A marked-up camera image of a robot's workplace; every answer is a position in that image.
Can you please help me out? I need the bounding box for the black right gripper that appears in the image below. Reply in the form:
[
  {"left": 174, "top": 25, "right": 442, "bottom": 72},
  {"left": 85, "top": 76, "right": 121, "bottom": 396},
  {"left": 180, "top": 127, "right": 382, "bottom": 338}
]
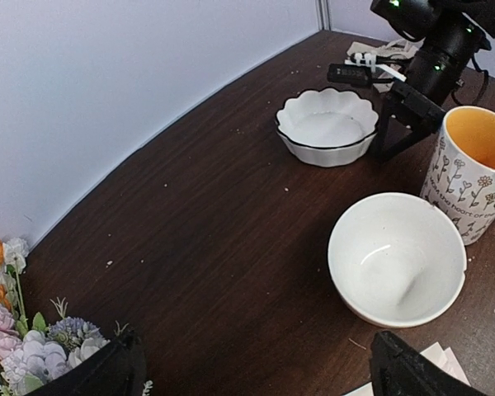
[{"left": 374, "top": 80, "right": 446, "bottom": 163}]

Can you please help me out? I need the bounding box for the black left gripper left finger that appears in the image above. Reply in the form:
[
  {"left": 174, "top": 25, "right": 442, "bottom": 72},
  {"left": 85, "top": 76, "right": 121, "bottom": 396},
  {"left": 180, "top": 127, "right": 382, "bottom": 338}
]
[{"left": 35, "top": 330, "right": 147, "bottom": 396}]

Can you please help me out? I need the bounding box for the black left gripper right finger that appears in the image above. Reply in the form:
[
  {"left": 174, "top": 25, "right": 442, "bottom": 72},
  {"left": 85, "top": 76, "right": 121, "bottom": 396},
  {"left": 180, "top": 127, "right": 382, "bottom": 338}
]
[{"left": 370, "top": 330, "right": 484, "bottom": 396}]

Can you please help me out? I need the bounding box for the pink wrapping paper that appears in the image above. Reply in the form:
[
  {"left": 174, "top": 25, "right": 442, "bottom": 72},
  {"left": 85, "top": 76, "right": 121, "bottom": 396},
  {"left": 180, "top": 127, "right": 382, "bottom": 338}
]
[{"left": 347, "top": 342, "right": 471, "bottom": 396}]

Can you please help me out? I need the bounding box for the fake flower bouquet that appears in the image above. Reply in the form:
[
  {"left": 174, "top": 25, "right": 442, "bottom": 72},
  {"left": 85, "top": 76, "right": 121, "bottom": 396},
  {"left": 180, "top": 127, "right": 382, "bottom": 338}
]
[{"left": 0, "top": 236, "right": 153, "bottom": 396}]

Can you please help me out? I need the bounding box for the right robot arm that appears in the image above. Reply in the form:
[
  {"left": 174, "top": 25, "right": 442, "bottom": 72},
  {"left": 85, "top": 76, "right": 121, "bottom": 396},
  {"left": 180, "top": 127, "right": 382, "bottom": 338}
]
[{"left": 370, "top": 1, "right": 495, "bottom": 161}]

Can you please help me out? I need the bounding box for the white scalloped dish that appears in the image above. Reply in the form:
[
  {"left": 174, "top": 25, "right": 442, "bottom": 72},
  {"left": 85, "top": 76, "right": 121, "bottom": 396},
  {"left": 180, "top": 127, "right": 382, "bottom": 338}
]
[{"left": 276, "top": 87, "right": 379, "bottom": 167}]

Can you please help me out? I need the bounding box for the floral mug orange inside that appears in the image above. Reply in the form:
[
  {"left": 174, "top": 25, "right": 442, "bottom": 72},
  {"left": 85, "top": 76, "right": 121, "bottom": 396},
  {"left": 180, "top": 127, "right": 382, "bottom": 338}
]
[{"left": 420, "top": 106, "right": 495, "bottom": 246}]

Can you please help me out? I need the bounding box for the beige printed ribbon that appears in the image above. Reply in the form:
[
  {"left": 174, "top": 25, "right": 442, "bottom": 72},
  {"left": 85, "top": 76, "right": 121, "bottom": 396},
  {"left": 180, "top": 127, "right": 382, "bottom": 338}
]
[{"left": 346, "top": 39, "right": 419, "bottom": 59}]

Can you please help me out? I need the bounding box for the white round bowl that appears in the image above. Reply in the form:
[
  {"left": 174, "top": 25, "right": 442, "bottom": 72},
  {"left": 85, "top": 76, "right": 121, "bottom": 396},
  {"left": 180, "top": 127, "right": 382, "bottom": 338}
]
[{"left": 327, "top": 192, "right": 467, "bottom": 328}]

